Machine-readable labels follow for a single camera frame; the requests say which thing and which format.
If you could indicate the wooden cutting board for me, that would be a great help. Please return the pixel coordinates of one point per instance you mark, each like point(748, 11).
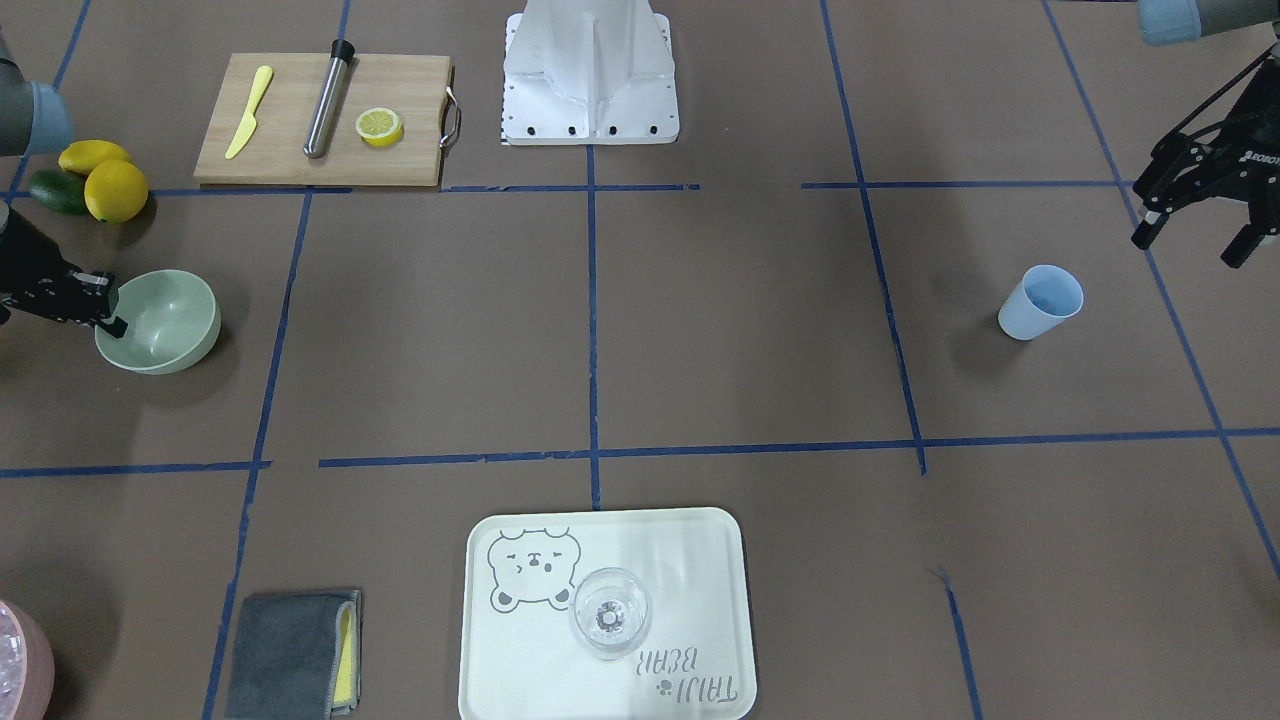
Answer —
point(415, 86)

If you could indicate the steel muddler black cap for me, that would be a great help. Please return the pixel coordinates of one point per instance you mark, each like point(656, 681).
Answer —
point(327, 106)

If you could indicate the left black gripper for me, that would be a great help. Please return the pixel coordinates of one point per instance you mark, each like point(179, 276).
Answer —
point(1243, 168)

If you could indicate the wine glass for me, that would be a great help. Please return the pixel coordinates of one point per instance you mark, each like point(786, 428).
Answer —
point(612, 613)

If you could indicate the green lime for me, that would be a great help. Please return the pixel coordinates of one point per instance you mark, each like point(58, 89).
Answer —
point(59, 190)

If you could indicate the yellow lemon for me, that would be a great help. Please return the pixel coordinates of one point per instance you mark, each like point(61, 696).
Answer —
point(116, 191)
point(83, 156)

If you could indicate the green bowl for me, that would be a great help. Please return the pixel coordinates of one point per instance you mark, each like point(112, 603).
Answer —
point(171, 320)

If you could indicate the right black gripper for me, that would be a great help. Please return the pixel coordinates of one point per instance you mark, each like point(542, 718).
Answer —
point(28, 265)

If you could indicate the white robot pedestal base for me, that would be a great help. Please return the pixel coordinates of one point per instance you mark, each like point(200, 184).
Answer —
point(589, 73)

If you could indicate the white bear tray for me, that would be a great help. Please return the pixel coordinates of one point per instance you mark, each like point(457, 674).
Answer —
point(521, 660)

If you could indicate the yellow plastic knife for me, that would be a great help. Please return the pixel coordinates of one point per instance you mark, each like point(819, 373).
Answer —
point(248, 122)

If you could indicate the yellow lemon front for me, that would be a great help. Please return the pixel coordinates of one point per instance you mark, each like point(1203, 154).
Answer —
point(116, 191)

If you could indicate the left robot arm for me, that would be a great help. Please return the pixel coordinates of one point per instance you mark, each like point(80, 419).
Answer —
point(1171, 22)

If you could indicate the half lemon slice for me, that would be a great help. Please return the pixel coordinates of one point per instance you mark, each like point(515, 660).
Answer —
point(379, 127)

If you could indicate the yellow lemon back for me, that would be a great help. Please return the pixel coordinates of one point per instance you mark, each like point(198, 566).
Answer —
point(83, 156)

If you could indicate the pink bowl with ice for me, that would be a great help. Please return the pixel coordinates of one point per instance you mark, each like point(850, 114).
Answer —
point(27, 665)

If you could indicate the grey yellow cloth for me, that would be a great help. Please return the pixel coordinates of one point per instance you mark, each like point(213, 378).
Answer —
point(297, 656)

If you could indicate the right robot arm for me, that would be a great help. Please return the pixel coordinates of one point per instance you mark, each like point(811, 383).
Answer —
point(34, 120)

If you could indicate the light blue cup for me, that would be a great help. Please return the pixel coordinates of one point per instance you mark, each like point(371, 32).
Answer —
point(1044, 297)

